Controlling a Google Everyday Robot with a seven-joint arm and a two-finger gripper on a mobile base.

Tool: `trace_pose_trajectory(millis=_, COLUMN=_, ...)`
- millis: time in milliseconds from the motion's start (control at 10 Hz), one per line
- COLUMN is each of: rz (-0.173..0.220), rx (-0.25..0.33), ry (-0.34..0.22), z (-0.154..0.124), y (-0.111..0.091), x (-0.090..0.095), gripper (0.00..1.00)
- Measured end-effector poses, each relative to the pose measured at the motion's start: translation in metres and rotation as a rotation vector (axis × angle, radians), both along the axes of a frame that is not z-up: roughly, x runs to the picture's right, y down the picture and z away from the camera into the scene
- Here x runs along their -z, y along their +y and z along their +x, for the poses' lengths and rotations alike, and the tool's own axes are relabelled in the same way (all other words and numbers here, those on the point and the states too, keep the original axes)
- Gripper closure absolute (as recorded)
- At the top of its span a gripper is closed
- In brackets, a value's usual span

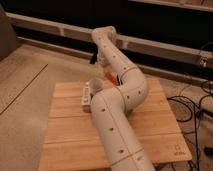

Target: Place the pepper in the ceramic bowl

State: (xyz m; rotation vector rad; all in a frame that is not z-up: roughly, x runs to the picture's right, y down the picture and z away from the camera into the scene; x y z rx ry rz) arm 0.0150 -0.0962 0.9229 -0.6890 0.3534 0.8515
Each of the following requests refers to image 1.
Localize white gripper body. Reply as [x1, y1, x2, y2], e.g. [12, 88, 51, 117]
[97, 50, 109, 67]

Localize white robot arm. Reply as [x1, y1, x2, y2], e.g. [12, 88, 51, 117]
[91, 26, 155, 171]

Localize red pepper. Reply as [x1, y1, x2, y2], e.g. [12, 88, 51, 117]
[104, 71, 118, 85]

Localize white box on board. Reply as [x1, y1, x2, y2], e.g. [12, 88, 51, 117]
[81, 83, 91, 113]

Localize wooden board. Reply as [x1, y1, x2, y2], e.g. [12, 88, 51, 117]
[38, 78, 192, 171]

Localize black clamp on rail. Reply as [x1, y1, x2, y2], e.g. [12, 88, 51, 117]
[89, 52, 98, 64]

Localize white metal rail frame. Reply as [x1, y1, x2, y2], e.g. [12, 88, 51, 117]
[7, 13, 213, 80]

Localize black cables on floor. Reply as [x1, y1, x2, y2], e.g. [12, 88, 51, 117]
[166, 79, 213, 171]

